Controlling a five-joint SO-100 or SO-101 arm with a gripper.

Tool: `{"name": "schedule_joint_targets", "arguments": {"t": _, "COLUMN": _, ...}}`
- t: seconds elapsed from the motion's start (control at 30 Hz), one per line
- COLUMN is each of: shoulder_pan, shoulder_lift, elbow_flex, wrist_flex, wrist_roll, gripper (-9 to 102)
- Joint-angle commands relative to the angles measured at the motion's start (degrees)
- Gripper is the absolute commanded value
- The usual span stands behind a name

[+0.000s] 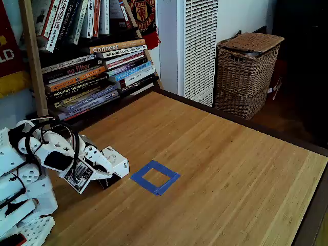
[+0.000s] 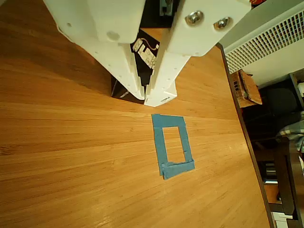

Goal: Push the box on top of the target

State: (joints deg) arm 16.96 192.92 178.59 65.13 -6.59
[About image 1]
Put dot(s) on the black and white servo box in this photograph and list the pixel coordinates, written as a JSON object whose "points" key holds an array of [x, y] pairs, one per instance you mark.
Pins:
{"points": [[118, 161]]}

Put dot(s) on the grey purple paperback book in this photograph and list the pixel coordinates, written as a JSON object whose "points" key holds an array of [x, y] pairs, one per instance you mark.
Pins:
{"points": [[84, 109]]}

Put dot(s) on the blue purple spine book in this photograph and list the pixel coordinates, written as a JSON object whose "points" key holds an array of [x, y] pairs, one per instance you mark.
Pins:
{"points": [[89, 101]]}

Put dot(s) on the black Rocket Science book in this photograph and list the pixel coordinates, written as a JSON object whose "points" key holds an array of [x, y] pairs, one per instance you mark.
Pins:
{"points": [[71, 90]]}

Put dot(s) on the blue tape square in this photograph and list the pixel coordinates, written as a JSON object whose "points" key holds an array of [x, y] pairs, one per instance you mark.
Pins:
{"points": [[164, 169]]}

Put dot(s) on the orange spine book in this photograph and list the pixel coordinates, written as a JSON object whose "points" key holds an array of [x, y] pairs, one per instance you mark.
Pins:
{"points": [[74, 80]]}

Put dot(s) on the black no filter book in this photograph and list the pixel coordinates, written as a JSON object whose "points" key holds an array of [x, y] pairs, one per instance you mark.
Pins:
{"points": [[77, 68]]}

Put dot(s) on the grey white paperback book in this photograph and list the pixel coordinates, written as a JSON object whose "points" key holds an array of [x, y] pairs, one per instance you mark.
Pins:
{"points": [[66, 64]]}

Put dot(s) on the wooden ladder bookshelf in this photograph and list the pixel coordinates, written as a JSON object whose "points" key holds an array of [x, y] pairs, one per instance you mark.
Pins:
{"points": [[33, 64]]}

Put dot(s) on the light blue book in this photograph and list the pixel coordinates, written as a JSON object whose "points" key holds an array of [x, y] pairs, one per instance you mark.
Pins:
{"points": [[133, 71]]}

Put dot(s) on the dark purple book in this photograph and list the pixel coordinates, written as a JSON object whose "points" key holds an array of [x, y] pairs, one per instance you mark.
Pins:
{"points": [[128, 67]]}

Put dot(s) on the red and yellow banner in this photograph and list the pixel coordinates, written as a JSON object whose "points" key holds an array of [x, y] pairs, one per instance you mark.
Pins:
{"points": [[10, 64]]}

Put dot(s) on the white red striped book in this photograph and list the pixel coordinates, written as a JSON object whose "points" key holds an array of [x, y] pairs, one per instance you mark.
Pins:
{"points": [[123, 58]]}

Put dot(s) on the white Modern Romance book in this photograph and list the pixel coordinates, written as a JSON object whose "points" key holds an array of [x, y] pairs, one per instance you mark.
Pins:
{"points": [[123, 51]]}

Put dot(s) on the tan Connect book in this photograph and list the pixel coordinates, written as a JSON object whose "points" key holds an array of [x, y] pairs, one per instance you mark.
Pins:
{"points": [[115, 46]]}

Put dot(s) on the white A Financial Life book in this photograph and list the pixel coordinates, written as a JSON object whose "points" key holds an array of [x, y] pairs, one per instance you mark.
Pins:
{"points": [[57, 25]]}

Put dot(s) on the dark Moral Animal book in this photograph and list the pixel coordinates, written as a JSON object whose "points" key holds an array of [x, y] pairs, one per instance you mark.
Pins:
{"points": [[66, 20]]}

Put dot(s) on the green white spine book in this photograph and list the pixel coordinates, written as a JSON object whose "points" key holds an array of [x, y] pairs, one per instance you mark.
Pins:
{"points": [[80, 20]]}

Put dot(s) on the red and white book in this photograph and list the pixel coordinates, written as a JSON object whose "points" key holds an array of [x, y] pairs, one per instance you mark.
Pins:
{"points": [[48, 18]]}

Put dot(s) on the narrow white book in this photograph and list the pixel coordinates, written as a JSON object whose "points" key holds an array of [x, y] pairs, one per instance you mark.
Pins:
{"points": [[90, 18]]}

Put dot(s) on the orange red narrow book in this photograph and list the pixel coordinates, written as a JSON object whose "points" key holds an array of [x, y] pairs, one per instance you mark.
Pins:
{"points": [[96, 18]]}

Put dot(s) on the plain white book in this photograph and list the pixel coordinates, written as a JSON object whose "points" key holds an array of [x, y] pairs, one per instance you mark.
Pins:
{"points": [[104, 18]]}

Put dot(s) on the white louvered heater unit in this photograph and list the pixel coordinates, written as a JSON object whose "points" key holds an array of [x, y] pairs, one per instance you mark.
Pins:
{"points": [[200, 51]]}

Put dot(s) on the thin red book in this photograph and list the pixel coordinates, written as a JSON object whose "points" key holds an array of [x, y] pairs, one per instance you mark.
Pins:
{"points": [[125, 12]]}

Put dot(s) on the red black football scarf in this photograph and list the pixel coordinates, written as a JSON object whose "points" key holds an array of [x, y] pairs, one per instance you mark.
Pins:
{"points": [[143, 15]]}

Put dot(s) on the brown wicker laundry basket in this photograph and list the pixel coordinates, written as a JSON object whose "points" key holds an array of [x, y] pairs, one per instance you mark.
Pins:
{"points": [[243, 77]]}

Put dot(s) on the white camera board module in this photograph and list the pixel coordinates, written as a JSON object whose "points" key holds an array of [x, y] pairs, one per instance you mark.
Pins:
{"points": [[77, 176]]}

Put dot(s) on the white perforated base plate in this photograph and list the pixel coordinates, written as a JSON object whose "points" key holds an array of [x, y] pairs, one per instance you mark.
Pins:
{"points": [[38, 228]]}

